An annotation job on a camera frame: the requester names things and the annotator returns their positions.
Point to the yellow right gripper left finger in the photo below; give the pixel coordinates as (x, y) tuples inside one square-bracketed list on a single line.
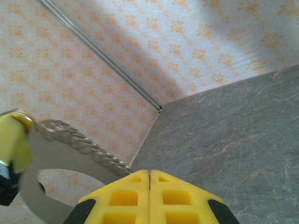
[(142, 210)]

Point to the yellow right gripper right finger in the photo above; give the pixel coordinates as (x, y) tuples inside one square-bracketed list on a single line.
[(156, 210)]

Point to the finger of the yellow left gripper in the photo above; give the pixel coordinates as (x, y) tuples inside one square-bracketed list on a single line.
[(14, 144), (25, 121)]

